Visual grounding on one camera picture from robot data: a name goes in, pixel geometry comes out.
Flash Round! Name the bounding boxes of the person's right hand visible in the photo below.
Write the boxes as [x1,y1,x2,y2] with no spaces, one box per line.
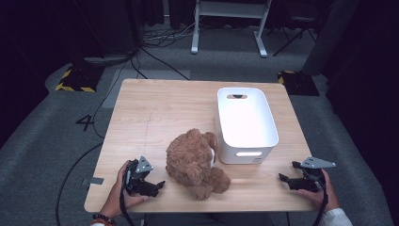
[297,169,342,213]

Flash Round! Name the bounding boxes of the grey tape strip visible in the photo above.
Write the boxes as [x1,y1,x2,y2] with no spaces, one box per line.
[81,176,104,186]

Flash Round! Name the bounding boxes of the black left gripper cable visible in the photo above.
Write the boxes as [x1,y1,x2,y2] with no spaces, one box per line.
[119,187,136,226]

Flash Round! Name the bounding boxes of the person's left hand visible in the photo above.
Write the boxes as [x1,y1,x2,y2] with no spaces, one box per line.
[99,159,151,219]

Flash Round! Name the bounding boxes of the dark bead bracelet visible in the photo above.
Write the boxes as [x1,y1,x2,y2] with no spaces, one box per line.
[91,213,118,226]

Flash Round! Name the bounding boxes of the white plastic storage bin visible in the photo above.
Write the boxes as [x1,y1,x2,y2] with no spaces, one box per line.
[214,87,279,165]

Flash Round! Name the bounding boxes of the grey curtain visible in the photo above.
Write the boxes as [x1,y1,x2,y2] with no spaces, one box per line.
[300,0,361,76]

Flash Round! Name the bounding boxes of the brown teddy bear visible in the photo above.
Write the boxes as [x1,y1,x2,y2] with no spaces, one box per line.
[165,127,232,202]

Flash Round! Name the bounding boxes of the thick black floor cable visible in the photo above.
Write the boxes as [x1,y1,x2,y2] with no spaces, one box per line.
[55,141,104,226]

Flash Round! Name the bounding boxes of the black yellow striped stand base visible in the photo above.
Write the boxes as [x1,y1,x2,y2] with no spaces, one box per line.
[277,70,321,97]
[55,64,105,93]

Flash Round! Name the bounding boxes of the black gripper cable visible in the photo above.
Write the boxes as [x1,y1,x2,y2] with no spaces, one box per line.
[119,187,136,226]
[311,187,329,226]

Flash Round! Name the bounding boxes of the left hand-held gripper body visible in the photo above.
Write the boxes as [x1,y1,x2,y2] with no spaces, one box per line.
[122,155,158,198]

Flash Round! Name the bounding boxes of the thin black floor cable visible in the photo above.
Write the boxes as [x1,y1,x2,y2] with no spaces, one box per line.
[91,53,140,139]

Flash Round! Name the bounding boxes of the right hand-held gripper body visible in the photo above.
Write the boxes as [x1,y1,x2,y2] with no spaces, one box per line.
[299,156,337,192]

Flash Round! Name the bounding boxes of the white metal desk frame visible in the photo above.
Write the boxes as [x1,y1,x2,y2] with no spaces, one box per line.
[190,0,273,58]

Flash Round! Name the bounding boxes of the bundle of floor cables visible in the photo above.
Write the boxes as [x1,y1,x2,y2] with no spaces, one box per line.
[142,18,197,49]

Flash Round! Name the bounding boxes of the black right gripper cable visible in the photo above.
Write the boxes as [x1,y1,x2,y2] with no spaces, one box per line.
[311,187,329,226]

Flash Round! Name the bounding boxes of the black tripod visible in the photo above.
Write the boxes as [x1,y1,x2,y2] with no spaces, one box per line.
[272,15,318,57]

